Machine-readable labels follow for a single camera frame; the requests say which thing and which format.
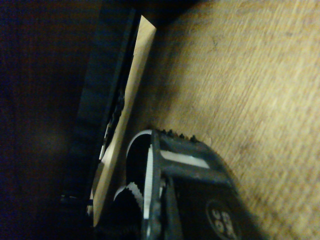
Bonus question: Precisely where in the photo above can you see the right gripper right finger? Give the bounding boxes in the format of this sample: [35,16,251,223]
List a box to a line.
[150,128,238,194]

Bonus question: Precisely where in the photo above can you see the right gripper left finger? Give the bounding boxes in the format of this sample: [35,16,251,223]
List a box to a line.
[141,142,186,240]

